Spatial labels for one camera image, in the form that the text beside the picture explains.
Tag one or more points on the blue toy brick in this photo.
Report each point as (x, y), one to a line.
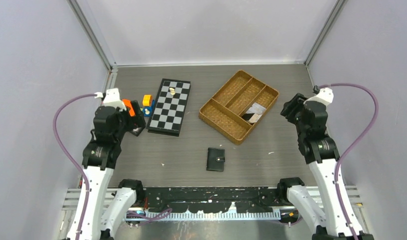
(150, 108)

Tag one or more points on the black leather card holder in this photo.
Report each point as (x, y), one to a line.
(215, 159)

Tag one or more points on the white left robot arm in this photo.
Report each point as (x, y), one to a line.
(91, 221)

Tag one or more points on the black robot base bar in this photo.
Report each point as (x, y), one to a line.
(257, 199)

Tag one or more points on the yellow toy brick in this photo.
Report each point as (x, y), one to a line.
(147, 100)

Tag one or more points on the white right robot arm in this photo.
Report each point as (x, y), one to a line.
(335, 219)

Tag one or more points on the orange curved toy track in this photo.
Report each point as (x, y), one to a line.
(129, 107)

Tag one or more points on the black and silver chessboard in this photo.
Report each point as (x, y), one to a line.
(168, 114)

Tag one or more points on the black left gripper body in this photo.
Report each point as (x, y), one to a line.
(128, 123)

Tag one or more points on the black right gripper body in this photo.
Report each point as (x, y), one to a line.
(292, 111)

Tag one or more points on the white chess piece on board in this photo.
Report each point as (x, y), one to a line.
(172, 91)

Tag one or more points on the woven wicker tray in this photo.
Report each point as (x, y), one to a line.
(226, 109)

